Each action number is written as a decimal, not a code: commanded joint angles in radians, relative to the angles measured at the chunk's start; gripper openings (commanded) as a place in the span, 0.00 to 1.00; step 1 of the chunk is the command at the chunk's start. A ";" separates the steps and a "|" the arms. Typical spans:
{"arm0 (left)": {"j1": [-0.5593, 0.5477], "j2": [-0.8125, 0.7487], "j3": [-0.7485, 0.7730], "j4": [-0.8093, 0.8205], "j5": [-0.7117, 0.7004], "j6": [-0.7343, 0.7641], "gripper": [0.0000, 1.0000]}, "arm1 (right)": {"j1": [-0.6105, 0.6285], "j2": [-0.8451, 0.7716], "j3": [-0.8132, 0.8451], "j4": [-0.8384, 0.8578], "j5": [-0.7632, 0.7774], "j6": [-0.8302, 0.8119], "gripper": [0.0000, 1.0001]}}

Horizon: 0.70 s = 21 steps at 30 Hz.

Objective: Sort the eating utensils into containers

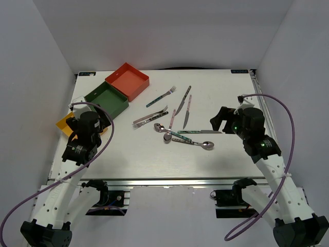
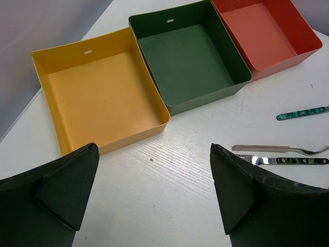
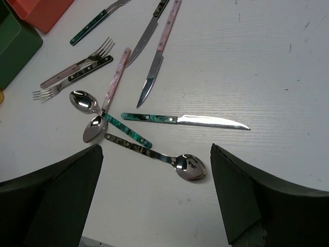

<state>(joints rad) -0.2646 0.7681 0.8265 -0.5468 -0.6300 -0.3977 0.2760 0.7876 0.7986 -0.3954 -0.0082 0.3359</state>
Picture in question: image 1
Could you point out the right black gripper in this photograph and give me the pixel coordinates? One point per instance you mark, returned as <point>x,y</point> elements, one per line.
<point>226,114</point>

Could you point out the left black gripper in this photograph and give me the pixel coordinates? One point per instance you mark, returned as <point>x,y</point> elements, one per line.
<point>104,121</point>

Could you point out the black handled spoon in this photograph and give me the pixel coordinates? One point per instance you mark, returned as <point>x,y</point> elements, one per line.
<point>205,145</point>

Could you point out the pink handled knife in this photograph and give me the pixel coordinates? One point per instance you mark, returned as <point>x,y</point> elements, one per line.
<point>187,112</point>

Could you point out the teal handled knife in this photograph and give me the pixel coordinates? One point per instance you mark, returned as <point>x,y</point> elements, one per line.
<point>198,132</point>

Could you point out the black handled knife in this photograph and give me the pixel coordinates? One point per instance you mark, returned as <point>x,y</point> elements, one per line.
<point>183,100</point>

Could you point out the pink handled spoon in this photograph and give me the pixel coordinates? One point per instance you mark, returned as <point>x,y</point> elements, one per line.
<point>170,127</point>

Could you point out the teal handled fork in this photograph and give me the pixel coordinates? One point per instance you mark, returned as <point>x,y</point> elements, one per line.
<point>170,91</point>

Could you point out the pink handled fork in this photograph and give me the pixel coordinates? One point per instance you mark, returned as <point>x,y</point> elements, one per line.
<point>150,115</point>

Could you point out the teal handled spoon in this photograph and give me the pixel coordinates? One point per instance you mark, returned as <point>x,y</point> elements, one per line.
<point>161,129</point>

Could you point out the black handled fork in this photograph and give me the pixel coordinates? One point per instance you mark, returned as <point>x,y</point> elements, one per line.
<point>140,124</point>

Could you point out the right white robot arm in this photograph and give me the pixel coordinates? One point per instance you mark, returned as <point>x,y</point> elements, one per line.
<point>292,220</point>

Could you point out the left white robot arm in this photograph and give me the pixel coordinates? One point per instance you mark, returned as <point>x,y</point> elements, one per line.
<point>52,225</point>

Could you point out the yellow square container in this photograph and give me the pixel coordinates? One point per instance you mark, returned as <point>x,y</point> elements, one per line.
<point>65,126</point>

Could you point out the green square container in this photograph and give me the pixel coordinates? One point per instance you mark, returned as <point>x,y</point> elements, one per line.
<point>109,98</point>

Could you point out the red square container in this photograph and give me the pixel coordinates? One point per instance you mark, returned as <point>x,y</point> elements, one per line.
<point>129,81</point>

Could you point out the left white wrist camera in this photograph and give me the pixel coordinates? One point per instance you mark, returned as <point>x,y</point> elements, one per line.
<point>79,107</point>

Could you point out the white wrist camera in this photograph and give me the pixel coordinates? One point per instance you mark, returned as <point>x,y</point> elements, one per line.
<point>79,107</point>
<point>245,102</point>

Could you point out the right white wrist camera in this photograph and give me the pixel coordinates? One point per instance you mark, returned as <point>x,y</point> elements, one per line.
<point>245,102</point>

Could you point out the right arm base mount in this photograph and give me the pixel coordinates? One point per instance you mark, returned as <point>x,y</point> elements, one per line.
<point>229,202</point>

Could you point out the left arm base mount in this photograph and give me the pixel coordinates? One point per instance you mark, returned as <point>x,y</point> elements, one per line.
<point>111,202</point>

